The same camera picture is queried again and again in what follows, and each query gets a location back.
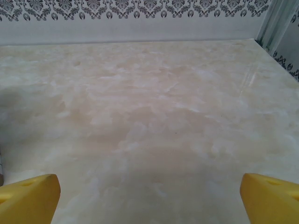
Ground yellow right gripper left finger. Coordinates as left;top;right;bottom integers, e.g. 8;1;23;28
0;174;62;224

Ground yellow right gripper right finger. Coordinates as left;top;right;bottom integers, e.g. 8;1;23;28
240;173;299;224

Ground aluminium frame post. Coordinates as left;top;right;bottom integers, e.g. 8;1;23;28
256;0;299;82

